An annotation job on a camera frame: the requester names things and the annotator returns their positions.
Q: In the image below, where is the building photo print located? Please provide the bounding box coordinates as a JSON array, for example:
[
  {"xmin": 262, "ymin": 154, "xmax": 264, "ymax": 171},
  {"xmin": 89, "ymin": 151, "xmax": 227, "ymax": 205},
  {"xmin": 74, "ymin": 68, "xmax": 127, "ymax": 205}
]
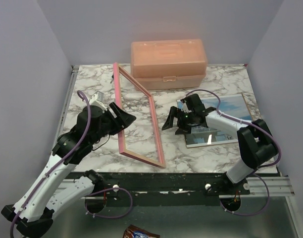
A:
[{"xmin": 176, "ymin": 93, "xmax": 256, "ymax": 149}]

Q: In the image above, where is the orange translucent plastic toolbox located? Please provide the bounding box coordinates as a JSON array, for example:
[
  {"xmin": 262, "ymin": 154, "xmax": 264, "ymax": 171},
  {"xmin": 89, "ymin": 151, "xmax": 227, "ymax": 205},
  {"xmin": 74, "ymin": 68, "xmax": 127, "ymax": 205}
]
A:
[{"xmin": 131, "ymin": 39, "xmax": 208, "ymax": 90}]

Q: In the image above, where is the pink wooden picture frame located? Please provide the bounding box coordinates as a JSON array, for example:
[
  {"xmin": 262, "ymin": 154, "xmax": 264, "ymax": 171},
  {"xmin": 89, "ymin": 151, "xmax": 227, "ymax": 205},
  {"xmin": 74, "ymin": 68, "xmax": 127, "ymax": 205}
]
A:
[{"xmin": 112, "ymin": 62, "xmax": 166, "ymax": 169}]

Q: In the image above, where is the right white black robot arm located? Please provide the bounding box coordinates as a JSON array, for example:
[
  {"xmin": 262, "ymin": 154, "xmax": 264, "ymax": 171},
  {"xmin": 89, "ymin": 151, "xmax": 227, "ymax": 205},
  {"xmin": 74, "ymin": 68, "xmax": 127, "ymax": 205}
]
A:
[{"xmin": 162, "ymin": 94, "xmax": 280, "ymax": 194}]

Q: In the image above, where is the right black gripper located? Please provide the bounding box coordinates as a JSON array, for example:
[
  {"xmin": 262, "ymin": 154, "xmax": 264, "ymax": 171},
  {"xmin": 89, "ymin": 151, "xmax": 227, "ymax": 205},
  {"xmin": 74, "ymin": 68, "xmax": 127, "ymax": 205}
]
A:
[{"xmin": 162, "ymin": 106, "xmax": 195, "ymax": 135}]

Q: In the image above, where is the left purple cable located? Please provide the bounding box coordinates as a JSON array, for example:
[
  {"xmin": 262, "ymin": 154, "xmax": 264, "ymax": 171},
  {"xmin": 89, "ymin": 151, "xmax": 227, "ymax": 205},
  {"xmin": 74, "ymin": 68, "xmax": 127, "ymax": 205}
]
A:
[{"xmin": 9, "ymin": 90, "xmax": 134, "ymax": 238}]

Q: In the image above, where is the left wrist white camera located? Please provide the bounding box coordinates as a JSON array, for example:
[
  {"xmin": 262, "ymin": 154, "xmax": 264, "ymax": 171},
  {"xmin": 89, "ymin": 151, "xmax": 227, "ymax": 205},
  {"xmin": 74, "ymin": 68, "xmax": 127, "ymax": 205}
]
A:
[{"xmin": 89, "ymin": 91, "xmax": 106, "ymax": 110}]

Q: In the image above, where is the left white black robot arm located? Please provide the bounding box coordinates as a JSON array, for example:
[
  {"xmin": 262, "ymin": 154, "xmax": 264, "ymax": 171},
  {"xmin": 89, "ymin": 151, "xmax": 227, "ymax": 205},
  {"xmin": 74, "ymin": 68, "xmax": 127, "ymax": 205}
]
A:
[{"xmin": 1, "ymin": 102, "xmax": 136, "ymax": 238}]

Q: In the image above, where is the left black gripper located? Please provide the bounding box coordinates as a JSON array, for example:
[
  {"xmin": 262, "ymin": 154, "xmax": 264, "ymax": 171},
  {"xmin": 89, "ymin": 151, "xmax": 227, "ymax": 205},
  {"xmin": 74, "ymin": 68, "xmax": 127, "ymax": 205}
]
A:
[{"xmin": 90, "ymin": 102, "xmax": 136, "ymax": 145}]

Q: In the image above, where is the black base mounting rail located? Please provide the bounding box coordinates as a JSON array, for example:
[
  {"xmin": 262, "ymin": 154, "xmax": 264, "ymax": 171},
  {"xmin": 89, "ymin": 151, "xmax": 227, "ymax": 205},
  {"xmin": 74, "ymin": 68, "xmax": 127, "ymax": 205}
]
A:
[{"xmin": 62, "ymin": 171, "xmax": 251, "ymax": 208}]

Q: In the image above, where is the brown snack wrapper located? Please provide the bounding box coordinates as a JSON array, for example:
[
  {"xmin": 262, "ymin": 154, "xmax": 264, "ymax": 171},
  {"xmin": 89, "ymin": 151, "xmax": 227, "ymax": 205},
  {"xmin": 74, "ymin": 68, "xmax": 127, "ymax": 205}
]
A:
[{"xmin": 123, "ymin": 225, "xmax": 160, "ymax": 238}]

